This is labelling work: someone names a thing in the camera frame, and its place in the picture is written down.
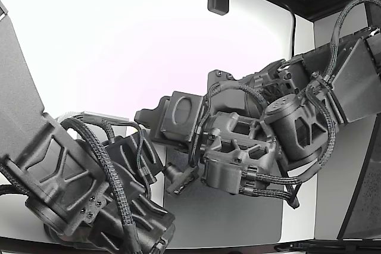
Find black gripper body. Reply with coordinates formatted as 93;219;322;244
160;90;206;145

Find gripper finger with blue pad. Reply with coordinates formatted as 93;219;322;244
135;96;167;142

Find grey rectangular mat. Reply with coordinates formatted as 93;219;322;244
163;143;285;243

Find black metal strut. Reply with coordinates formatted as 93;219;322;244
336;134;376;240

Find white cable with connector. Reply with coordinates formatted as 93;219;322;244
57;110;130;126

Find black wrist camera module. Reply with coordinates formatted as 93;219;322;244
164;162;200;196

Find braided cable of idle arm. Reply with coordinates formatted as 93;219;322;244
58;116;142;254

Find smooth black cable loop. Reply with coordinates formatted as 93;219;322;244
275;161;301;209

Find thin black cable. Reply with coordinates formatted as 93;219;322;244
279;1;298;60

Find black cable with connectors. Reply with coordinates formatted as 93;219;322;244
273;240;381;253

